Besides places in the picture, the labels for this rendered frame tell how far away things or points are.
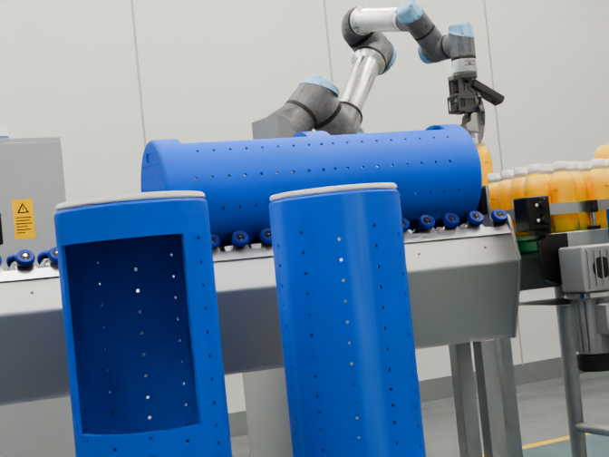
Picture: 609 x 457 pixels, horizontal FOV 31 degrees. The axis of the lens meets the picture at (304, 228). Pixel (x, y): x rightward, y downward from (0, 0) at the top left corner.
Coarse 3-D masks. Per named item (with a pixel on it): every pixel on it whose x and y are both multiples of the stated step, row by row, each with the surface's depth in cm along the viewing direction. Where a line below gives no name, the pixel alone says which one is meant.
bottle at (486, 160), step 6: (480, 144) 326; (480, 150) 325; (486, 150) 326; (480, 156) 325; (486, 156) 325; (480, 162) 325; (486, 162) 325; (486, 168) 325; (486, 174) 325; (486, 180) 325
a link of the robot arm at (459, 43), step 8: (456, 24) 326; (464, 24) 325; (448, 32) 328; (456, 32) 325; (464, 32) 325; (472, 32) 327; (448, 40) 328; (456, 40) 325; (464, 40) 325; (472, 40) 326; (448, 48) 328; (456, 48) 326; (464, 48) 325; (472, 48) 326; (456, 56) 326; (464, 56) 325; (472, 56) 325
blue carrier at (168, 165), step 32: (448, 128) 298; (160, 160) 265; (192, 160) 266; (224, 160) 269; (256, 160) 272; (288, 160) 275; (320, 160) 277; (352, 160) 280; (384, 160) 283; (416, 160) 287; (448, 160) 290; (224, 192) 267; (256, 192) 270; (416, 192) 287; (448, 192) 290; (480, 192) 294; (224, 224) 270; (256, 224) 273; (416, 224) 295
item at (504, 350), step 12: (504, 348) 339; (504, 360) 339; (504, 372) 339; (504, 384) 339; (504, 396) 339; (516, 396) 339; (504, 408) 340; (516, 408) 339; (504, 420) 340; (516, 420) 339; (516, 432) 339; (516, 444) 338; (516, 456) 338
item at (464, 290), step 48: (480, 240) 294; (0, 288) 248; (48, 288) 252; (240, 288) 267; (432, 288) 287; (480, 288) 293; (0, 336) 247; (48, 336) 252; (240, 336) 270; (432, 336) 292; (480, 336) 298; (0, 384) 250; (48, 384) 255
